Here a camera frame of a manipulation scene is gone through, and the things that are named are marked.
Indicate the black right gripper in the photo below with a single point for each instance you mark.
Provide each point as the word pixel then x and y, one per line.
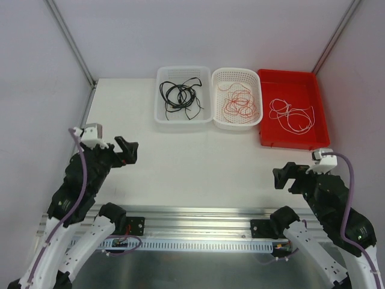
pixel 296 179

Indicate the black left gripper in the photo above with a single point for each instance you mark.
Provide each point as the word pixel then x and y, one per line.
pixel 117 155

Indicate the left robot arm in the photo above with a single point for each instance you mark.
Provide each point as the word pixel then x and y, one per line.
pixel 54 264

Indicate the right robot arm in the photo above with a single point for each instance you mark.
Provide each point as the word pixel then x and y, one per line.
pixel 354 236

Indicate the red plastic tray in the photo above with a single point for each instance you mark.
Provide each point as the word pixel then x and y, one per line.
pixel 293 113

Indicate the rectangular white perforated basket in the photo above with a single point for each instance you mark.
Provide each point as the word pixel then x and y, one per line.
pixel 183 97

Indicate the round white perforated basket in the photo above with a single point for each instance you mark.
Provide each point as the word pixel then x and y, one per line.
pixel 237 96

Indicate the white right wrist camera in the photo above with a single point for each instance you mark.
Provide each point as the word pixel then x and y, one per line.
pixel 324 161

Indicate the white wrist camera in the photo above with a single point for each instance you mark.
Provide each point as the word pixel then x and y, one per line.
pixel 89 136
pixel 324 161

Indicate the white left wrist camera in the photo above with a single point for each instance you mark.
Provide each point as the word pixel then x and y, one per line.
pixel 89 136

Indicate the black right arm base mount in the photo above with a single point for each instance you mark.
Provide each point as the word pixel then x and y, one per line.
pixel 261 228

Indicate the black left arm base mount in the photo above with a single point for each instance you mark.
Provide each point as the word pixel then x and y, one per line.
pixel 134 226

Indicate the aluminium rail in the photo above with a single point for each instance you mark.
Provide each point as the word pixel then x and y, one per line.
pixel 197 223

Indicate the white slotted cable duct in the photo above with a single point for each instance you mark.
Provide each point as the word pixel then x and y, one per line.
pixel 244 246

